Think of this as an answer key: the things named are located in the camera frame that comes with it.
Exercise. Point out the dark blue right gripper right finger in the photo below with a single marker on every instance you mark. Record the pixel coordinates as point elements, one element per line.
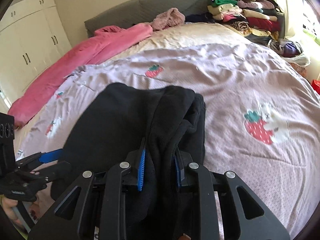
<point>180,168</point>

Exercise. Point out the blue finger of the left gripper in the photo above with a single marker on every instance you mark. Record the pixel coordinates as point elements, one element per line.
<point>51,156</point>

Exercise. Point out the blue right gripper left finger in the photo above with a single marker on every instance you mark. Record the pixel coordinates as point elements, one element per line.
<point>140,174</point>

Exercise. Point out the black pants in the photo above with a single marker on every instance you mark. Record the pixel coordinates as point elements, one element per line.
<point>117,122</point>

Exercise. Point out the purple clothes pile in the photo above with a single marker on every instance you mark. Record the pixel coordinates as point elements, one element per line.
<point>290,51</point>

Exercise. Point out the stack of folded clothes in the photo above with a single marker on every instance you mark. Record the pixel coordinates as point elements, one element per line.
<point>257,17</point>

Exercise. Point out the left hand red nails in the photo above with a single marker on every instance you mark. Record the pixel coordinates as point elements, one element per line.
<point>21,205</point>

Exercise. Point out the right hand thumb tip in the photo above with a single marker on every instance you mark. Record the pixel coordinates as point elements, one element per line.
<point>184,237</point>

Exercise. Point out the lilac strawberry duvet cover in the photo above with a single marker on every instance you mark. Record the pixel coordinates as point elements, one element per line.
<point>262,117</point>

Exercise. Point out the white wardrobe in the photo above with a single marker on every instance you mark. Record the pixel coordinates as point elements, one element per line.
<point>32,39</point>

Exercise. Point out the pink blanket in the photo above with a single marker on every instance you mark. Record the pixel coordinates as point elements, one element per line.
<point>106,43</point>

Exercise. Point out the beige bed sheet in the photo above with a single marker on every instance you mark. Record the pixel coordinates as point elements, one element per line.
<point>187,35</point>

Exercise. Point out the dusty pink fluffy garment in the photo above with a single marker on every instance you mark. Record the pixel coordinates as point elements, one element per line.
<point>170,18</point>

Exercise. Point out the red bag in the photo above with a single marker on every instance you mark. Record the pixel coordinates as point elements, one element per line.
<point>316,85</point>

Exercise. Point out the grey bed headboard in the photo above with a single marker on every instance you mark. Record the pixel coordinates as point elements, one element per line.
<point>133,12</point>

